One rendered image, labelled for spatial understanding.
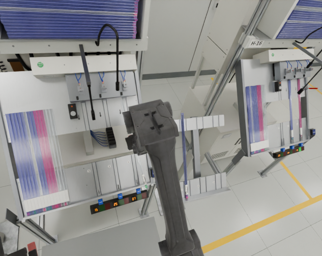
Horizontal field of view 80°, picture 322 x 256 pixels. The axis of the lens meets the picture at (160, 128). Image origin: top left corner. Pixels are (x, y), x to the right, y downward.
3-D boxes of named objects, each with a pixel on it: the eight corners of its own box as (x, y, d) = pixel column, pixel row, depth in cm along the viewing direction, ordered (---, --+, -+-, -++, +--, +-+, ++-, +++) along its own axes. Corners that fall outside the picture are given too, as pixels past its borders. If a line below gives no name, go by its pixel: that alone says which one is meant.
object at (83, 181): (148, 180, 120) (150, 182, 117) (25, 213, 97) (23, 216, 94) (144, 151, 118) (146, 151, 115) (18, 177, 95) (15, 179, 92)
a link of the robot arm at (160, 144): (126, 120, 32) (182, 106, 34) (121, 105, 45) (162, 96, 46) (171, 290, 47) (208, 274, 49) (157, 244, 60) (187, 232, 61)
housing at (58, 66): (132, 74, 117) (137, 69, 104) (39, 81, 100) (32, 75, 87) (129, 61, 116) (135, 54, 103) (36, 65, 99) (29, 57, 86)
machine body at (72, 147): (133, 185, 189) (138, 150, 143) (54, 206, 165) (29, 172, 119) (119, 134, 226) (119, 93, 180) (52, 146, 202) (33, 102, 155)
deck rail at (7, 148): (27, 213, 100) (23, 219, 94) (23, 214, 99) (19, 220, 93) (-3, 74, 93) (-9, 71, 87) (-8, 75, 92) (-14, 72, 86)
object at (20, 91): (139, 122, 118) (141, 122, 114) (11, 141, 96) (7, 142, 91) (131, 67, 115) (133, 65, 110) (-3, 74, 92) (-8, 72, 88)
